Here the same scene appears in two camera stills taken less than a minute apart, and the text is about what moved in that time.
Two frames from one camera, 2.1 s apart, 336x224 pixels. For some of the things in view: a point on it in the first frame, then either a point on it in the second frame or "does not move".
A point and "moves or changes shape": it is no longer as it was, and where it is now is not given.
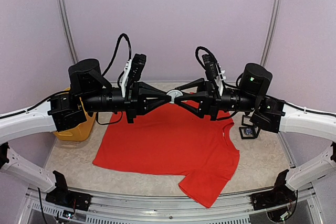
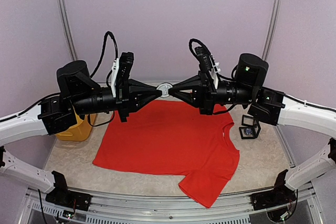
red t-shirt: x=177 y=139 does not move
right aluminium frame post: x=274 y=17 does not move
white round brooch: x=174 y=94 moves or changes shape
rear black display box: x=245 y=120 does not move
